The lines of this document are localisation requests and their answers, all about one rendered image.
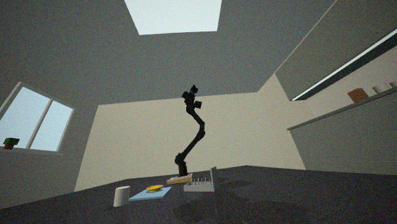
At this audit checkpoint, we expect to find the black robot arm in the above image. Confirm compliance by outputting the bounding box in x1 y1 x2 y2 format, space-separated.
175 91 205 177

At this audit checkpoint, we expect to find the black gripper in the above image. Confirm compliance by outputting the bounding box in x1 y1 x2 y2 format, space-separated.
184 85 198 105

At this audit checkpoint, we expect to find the white dish rack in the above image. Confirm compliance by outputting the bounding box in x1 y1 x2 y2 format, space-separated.
184 167 219 192

